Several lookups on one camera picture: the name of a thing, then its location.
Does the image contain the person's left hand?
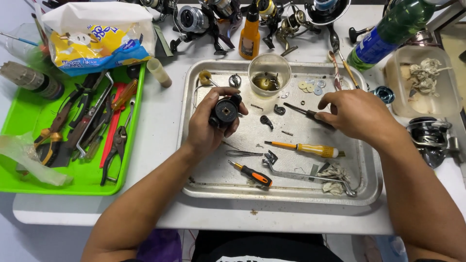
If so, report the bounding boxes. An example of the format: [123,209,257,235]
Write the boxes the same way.
[185,87,249,161]

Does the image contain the person's right hand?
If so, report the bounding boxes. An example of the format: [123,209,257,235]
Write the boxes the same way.
[315,89,398,145]

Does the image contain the black reel rotor part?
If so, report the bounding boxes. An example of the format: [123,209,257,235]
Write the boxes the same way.
[208,93,243,129]

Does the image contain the black-handled pick tool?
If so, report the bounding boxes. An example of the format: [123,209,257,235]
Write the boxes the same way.
[283,102,336,130]

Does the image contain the blue metal spool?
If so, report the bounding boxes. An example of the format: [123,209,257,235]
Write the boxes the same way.
[373,85,396,105]

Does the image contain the clear plastic container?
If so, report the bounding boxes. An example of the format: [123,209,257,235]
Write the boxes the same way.
[384,45,463,118]

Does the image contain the metal tweezers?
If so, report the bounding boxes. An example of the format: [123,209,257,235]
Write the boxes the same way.
[225,149,264,158]

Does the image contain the group of small washers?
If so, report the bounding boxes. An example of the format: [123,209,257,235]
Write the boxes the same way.
[297,74,327,106]

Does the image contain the dirty crumpled tissue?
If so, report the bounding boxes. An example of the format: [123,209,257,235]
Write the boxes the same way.
[316,162,352,196]

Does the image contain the small black lever part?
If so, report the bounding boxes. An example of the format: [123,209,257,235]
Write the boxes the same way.
[259,115,275,131]

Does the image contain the cream plastic tube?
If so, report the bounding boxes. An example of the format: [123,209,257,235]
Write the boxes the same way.
[146,58,173,89]

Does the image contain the black silver spinning reel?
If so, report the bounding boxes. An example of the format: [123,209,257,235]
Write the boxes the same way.
[406,116,462,169]

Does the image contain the orange black screwdriver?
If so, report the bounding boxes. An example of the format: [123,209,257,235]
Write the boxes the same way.
[228,160,273,188]

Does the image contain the dirty rag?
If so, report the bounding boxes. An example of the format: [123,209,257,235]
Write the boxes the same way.
[407,58,453,97]

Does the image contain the green bottle blue label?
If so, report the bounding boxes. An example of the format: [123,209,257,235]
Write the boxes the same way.
[346,0,438,72]

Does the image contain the red plastic strip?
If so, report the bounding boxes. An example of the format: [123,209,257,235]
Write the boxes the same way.
[99,82,127,169]

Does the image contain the clear cup with oil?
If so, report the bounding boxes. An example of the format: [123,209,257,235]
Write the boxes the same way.
[248,53,292,98]

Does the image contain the silver metal crank wrench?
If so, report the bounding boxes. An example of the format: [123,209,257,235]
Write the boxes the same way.
[262,151,358,198]

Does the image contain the orange squeeze bottle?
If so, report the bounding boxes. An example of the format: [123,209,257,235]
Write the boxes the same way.
[238,3,261,60]

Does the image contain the silver L-shaped wrench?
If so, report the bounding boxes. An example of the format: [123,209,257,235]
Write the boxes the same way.
[76,71,114,159]

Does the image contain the silver metal tray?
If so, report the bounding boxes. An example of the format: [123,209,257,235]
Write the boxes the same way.
[176,59,384,206]

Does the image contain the row of fishing reels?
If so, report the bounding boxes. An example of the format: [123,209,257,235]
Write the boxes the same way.
[140,0,373,57]

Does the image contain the black green cutter pliers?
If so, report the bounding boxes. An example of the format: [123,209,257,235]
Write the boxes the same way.
[68,72,107,129]

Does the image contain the purple cloth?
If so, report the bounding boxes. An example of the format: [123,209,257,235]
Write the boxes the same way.
[136,229,183,262]

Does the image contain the yellow blue tissue pack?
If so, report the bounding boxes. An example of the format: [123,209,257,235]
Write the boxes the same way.
[42,1,157,77]

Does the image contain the person's black shirt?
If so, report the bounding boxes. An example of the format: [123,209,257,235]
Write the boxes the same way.
[191,230,343,262]

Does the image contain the yellow black pliers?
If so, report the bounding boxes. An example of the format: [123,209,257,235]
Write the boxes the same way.
[33,127,65,167]

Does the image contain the clear plastic bag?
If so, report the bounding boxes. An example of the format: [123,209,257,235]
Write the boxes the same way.
[0,132,74,187]

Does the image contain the green plastic tray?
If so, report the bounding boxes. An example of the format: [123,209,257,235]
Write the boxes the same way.
[0,61,146,196]

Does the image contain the clear cup with brushes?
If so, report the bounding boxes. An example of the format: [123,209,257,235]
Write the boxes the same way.
[5,13,50,63]

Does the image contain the thin wire bail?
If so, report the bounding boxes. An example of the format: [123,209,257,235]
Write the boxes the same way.
[192,84,216,109]

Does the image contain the wooden-handle brush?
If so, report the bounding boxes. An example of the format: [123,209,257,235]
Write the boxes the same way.
[336,49,361,90]

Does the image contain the patterned-handle brush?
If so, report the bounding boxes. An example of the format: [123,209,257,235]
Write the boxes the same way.
[327,50,343,92]

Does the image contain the yellow-handled screwdriver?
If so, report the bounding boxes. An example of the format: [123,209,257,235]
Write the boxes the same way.
[264,140,346,159]

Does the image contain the amber-handled screwdriver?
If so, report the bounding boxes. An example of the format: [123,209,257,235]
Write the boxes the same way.
[111,78,139,111]

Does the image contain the black-handled long-nose pliers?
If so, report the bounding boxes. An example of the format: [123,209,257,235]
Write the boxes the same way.
[100,125,129,187]

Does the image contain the blue-handled paintbrush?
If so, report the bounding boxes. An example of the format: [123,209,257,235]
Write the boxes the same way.
[0,32,39,47]

